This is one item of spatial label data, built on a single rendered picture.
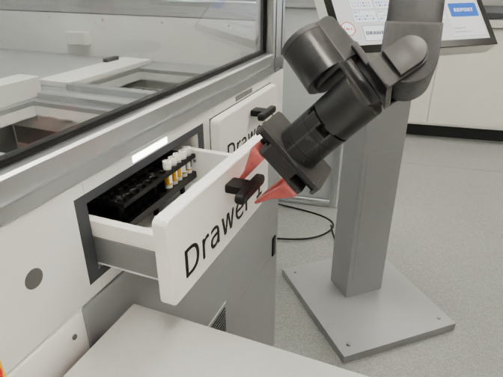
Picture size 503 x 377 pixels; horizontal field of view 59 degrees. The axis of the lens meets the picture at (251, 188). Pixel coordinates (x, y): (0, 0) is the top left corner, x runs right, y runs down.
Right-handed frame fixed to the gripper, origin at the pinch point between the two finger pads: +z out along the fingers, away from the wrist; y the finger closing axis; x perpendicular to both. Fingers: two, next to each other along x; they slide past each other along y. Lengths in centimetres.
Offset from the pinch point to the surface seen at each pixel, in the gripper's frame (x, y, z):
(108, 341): 19.7, -1.4, 16.3
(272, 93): -40.1, 9.5, 6.4
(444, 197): -197, -90, 41
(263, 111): -27.1, 7.5, 4.4
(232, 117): -19.4, 10.3, 5.8
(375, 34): -77, 4, -10
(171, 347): 17.8, -6.7, 11.3
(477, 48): -97, -19, -24
